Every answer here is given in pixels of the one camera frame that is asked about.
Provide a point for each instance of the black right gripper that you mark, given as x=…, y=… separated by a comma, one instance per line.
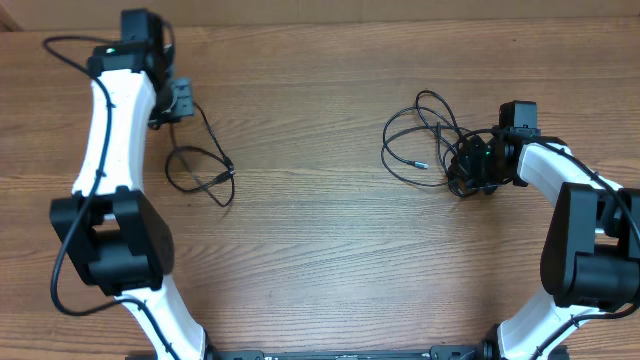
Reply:
x=461, y=165

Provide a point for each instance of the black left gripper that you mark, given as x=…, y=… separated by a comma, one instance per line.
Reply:
x=170, y=117

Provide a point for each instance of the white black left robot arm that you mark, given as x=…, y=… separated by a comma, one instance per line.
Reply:
x=109, y=230

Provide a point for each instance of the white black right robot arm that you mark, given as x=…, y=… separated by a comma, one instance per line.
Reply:
x=589, y=266

